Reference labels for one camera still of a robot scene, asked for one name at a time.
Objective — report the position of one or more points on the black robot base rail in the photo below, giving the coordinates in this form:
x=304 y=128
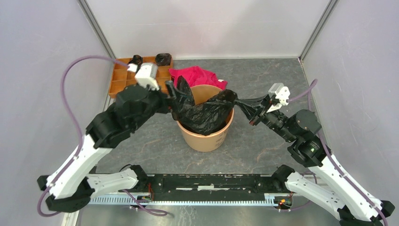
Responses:
x=208 y=187

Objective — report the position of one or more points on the red crumpled cloth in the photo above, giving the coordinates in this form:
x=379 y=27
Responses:
x=196 y=75

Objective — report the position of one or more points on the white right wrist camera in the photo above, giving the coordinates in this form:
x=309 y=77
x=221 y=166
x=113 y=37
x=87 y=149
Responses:
x=279 y=94

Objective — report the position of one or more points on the orange plastic trash bin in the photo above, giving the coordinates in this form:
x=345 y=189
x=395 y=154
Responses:
x=202 y=93

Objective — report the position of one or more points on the dark rolled item back right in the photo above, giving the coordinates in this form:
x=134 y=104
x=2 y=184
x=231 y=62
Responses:
x=163 y=59

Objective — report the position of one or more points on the black plastic trash bag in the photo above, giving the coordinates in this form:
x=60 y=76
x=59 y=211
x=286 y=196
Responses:
x=204 y=118

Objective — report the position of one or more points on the black rolled item back left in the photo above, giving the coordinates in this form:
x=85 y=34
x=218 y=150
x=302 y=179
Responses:
x=136 y=59

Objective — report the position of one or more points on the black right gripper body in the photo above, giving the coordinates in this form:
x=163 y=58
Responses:
x=268 y=102

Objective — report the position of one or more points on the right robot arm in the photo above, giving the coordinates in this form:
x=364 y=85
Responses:
x=344 y=198

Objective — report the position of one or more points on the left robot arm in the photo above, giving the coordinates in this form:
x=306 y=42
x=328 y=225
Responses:
x=71 y=188

